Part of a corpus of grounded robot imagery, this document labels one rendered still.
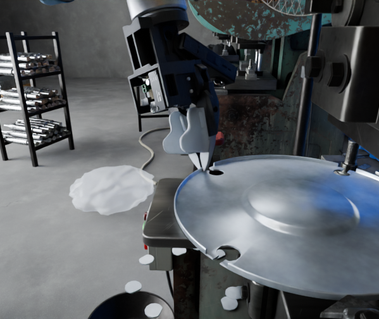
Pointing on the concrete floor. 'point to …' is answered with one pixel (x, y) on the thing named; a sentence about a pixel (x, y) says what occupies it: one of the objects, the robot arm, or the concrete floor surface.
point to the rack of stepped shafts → (26, 94)
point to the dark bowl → (131, 306)
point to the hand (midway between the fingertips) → (205, 161)
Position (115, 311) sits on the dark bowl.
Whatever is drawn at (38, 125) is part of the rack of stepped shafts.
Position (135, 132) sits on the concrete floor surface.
